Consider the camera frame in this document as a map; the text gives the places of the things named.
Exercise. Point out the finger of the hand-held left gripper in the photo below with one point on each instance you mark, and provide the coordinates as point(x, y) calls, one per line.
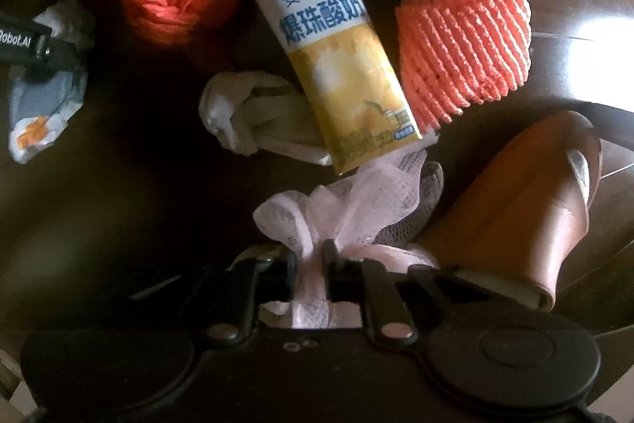
point(64, 54)

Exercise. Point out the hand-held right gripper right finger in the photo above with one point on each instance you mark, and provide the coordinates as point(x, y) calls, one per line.
point(333, 274)

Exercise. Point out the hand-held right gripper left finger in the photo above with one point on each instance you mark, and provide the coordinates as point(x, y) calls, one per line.
point(283, 272)

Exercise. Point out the white orange wrapper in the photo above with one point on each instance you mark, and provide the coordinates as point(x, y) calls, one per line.
point(42, 106)

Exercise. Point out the white tissue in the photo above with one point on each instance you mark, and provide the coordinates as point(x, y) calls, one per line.
point(342, 210)

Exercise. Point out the knotted grey-white tissue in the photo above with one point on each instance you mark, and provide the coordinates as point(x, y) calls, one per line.
point(267, 115)

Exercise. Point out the crushed brown paper cup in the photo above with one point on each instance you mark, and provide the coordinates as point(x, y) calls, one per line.
point(520, 210)

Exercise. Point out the white yellow yogurt drink carton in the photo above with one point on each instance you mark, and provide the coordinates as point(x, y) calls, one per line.
point(327, 56)

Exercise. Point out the orange foam fruit net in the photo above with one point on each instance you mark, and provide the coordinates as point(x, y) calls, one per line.
point(460, 46)

